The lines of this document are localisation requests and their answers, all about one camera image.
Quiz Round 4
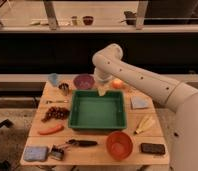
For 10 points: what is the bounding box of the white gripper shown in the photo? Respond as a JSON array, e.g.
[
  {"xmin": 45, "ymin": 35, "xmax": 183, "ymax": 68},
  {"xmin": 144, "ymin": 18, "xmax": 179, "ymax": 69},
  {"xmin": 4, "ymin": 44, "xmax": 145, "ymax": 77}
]
[{"xmin": 94, "ymin": 68, "xmax": 112, "ymax": 96}]

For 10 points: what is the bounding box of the orange apple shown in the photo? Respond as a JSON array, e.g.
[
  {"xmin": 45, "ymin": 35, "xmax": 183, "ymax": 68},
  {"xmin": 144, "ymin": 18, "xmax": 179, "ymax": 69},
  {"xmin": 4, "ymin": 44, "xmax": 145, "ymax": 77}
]
[{"xmin": 112, "ymin": 79, "xmax": 124, "ymax": 89}]

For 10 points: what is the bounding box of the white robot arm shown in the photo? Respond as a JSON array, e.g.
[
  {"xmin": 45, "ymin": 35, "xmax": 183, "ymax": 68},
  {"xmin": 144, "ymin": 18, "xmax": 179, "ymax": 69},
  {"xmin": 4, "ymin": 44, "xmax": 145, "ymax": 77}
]
[{"xmin": 92, "ymin": 44, "xmax": 198, "ymax": 171}]

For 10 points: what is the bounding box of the small metal cup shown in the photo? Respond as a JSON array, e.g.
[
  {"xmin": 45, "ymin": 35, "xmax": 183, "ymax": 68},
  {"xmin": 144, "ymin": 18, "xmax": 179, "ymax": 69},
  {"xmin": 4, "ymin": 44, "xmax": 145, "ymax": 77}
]
[{"xmin": 58, "ymin": 83, "xmax": 69, "ymax": 96}]

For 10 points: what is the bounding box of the blue plastic cup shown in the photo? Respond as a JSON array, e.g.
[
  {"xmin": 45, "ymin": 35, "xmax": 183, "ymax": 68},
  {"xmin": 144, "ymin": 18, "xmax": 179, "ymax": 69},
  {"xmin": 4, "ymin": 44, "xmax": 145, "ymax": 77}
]
[{"xmin": 48, "ymin": 73, "xmax": 59, "ymax": 87}]

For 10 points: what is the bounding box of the background small cup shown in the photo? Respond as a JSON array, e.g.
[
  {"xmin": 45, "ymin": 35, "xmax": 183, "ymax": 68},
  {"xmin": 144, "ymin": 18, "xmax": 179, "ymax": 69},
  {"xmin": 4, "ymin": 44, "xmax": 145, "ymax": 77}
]
[{"xmin": 71, "ymin": 16, "xmax": 78, "ymax": 26}]

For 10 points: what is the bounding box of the purple bowl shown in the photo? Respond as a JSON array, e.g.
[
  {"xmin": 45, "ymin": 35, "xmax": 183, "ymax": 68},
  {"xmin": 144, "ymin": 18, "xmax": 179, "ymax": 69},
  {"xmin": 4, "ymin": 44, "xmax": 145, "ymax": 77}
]
[{"xmin": 73, "ymin": 74, "xmax": 95, "ymax": 90}]

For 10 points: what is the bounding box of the green plastic tray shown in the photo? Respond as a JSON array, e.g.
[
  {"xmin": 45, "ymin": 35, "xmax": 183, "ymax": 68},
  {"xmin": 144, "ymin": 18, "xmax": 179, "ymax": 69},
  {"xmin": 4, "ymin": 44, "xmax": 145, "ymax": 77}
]
[{"xmin": 68, "ymin": 90, "xmax": 127, "ymax": 130}]

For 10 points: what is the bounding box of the blue cloth square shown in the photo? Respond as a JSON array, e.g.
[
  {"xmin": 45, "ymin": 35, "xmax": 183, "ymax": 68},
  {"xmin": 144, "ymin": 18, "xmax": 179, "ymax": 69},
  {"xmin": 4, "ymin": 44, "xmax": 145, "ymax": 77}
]
[{"xmin": 131, "ymin": 97, "xmax": 149, "ymax": 109}]

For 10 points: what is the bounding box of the wooden table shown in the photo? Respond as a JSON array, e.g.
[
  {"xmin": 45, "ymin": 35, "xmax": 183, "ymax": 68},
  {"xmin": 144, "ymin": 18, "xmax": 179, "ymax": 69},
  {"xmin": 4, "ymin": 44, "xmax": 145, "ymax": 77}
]
[{"xmin": 20, "ymin": 82, "xmax": 170, "ymax": 166}]

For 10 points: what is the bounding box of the bunch of dark grapes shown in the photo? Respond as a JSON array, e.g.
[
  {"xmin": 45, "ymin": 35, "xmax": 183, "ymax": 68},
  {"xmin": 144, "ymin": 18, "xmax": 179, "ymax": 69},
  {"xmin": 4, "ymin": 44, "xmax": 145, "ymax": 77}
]
[{"xmin": 41, "ymin": 106, "xmax": 70, "ymax": 122}]

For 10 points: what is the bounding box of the metal fork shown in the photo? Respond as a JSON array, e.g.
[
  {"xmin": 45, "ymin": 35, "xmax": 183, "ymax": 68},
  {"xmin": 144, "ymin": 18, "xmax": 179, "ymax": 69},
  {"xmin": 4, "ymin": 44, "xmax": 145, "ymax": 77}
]
[{"xmin": 45, "ymin": 100, "xmax": 69, "ymax": 104}]

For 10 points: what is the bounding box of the orange bowl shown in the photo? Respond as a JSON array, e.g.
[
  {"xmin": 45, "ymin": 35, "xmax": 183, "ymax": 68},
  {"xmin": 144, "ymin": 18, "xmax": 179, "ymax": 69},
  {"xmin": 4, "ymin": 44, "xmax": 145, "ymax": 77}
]
[{"xmin": 106, "ymin": 131, "xmax": 133, "ymax": 161}]

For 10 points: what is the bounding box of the orange carrot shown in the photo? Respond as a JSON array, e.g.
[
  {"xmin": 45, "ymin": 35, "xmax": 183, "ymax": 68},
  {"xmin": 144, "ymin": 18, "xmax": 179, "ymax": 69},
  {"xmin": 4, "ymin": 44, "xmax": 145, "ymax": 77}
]
[{"xmin": 38, "ymin": 124, "xmax": 64, "ymax": 135}]

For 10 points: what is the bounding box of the dark red background bowl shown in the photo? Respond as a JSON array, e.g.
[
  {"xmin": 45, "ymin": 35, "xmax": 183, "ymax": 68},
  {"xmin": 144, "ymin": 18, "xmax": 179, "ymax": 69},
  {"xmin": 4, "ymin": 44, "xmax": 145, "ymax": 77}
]
[{"xmin": 83, "ymin": 16, "xmax": 94, "ymax": 25}]

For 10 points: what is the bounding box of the dark background pot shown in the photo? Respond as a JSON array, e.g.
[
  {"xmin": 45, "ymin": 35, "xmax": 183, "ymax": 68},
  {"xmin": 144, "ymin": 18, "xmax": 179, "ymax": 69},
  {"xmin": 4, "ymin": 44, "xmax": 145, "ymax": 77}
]
[{"xmin": 124, "ymin": 11, "xmax": 136, "ymax": 25}]

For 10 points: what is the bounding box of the small metal box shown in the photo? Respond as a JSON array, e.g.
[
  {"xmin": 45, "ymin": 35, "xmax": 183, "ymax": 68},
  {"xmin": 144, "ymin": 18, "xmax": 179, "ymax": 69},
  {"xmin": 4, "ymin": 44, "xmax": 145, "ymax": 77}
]
[{"xmin": 49, "ymin": 145, "xmax": 64, "ymax": 161}]

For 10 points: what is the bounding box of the black sponge block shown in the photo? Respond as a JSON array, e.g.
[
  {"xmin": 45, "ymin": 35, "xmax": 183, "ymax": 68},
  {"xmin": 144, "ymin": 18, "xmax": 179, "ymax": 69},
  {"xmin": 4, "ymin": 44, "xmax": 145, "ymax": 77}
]
[{"xmin": 140, "ymin": 143, "xmax": 165, "ymax": 155}]

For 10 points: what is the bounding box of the blue sponge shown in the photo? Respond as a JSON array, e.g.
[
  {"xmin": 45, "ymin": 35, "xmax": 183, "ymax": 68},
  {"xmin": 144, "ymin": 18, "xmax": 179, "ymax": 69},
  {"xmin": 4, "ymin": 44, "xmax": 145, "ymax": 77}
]
[{"xmin": 23, "ymin": 146, "xmax": 48, "ymax": 162}]

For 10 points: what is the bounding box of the black handled peeler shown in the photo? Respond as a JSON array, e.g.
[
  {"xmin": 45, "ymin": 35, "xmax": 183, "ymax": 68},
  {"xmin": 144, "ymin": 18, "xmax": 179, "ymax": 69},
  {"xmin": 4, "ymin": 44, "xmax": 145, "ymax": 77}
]
[{"xmin": 57, "ymin": 139, "xmax": 98, "ymax": 148}]

